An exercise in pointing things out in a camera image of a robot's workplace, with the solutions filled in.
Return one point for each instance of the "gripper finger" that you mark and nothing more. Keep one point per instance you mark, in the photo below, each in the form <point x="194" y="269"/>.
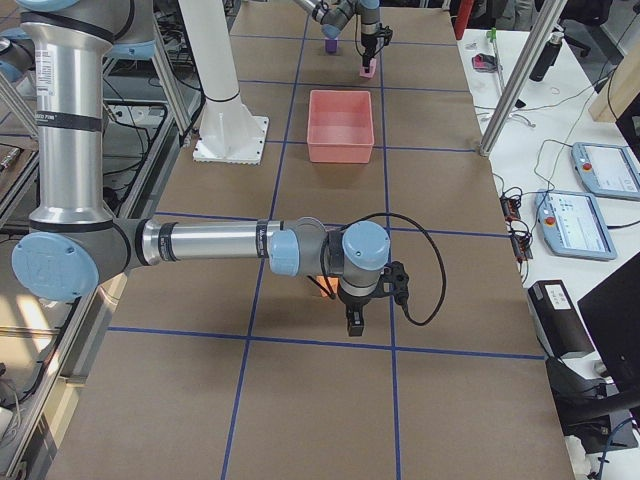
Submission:
<point x="355" y="321"/>
<point x="368" y="59"/>

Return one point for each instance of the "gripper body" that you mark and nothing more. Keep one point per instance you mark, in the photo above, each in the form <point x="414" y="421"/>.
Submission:
<point x="367" y="42"/>
<point x="353" y="303"/>

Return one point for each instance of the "pink foam block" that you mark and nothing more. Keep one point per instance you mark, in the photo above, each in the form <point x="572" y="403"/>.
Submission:
<point x="368" y="71"/>

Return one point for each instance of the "orange foam block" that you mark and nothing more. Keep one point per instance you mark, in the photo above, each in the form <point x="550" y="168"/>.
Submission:
<point x="328" y="286"/>

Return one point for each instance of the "purple foam block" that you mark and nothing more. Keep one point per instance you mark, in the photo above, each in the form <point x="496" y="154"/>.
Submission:
<point x="331" y="45"/>

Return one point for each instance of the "pink plastic bin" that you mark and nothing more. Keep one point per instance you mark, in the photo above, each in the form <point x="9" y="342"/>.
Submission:
<point x="340" y="126"/>

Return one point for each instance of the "pink cloth item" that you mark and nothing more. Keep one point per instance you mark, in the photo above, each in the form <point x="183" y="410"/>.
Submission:
<point x="485" y="63"/>

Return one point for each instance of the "black box with label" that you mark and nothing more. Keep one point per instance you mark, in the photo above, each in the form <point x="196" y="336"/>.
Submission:
<point x="557" y="322"/>

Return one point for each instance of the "black water bottle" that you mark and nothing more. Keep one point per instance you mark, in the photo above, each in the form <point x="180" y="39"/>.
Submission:
<point x="547" y="57"/>

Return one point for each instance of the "near teach pendant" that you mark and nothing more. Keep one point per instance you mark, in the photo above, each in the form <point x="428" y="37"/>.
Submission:
<point x="573" y="226"/>

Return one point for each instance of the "teach pendant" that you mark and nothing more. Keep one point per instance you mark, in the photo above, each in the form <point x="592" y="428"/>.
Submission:
<point x="609" y="171"/>
<point x="573" y="226"/>

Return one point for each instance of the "black monitor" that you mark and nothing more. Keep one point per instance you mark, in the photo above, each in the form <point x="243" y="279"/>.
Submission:
<point x="610" y="312"/>

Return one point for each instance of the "far teach pendant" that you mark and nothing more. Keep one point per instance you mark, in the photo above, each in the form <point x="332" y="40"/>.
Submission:
<point x="609" y="171"/>

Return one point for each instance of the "white camera mast with base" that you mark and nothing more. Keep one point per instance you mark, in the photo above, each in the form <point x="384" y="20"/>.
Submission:
<point x="228" y="132"/>

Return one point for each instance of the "aluminium frame post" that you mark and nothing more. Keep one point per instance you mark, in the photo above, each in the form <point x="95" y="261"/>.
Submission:
<point x="547" y="18"/>

